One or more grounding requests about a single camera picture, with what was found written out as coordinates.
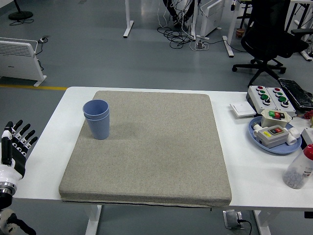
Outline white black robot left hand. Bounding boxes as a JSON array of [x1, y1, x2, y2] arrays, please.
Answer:
[[0, 119, 39, 183]]

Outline blue ribbed cup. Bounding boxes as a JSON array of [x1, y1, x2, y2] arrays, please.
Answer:
[[85, 113, 111, 141], [82, 99, 110, 121]]

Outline white push-button control box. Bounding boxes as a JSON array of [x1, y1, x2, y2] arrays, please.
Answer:
[[246, 85, 278, 111], [266, 87, 296, 117]]

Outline white table leg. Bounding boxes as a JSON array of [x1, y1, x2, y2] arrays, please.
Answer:
[[84, 204, 102, 235], [253, 210, 272, 235]]

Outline wide white panel heater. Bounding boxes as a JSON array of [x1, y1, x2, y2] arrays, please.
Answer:
[[0, 37, 47, 88]]

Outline grey-brown mat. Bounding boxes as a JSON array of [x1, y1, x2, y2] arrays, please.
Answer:
[[58, 90, 232, 209]]

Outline black fan base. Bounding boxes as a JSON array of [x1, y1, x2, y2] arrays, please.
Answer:
[[8, 0, 34, 21]]

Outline white desk leg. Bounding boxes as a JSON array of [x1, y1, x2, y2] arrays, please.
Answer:
[[222, 0, 242, 58], [123, 0, 134, 38]]

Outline silver floor socket box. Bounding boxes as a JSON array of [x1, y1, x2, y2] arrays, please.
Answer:
[[223, 210, 245, 230]]

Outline small white pipe fitting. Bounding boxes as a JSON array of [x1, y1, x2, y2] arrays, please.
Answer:
[[252, 123, 263, 137]]

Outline narrow white panel heater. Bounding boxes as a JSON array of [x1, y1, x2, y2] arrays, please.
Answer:
[[199, 0, 226, 40]]

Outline blue plate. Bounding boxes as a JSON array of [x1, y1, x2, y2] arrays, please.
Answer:
[[248, 116, 302, 155]]

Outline large white pipe fitting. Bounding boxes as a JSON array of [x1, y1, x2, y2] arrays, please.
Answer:
[[285, 126, 301, 146]]

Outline clear bottle red cap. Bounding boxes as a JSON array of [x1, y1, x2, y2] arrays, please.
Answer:
[[282, 143, 313, 189]]

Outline black wrapped keyboard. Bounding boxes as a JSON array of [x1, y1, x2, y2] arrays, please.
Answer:
[[277, 77, 313, 110]]

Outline black office chair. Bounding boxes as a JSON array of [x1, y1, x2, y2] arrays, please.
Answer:
[[231, 0, 313, 88]]

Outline red yellow small parts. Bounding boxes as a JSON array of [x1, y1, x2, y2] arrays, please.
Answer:
[[303, 111, 313, 128]]

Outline black cable tangle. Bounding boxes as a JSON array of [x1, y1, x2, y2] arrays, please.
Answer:
[[156, 0, 196, 49]]

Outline white wall switch plate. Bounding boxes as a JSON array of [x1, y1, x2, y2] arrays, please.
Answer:
[[229, 101, 257, 120]]

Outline white switch box green red buttons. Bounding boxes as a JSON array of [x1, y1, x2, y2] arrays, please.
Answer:
[[260, 109, 292, 128]]

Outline grey switch box yellow red buttons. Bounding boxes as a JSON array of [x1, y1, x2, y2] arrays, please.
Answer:
[[256, 125, 289, 149]]

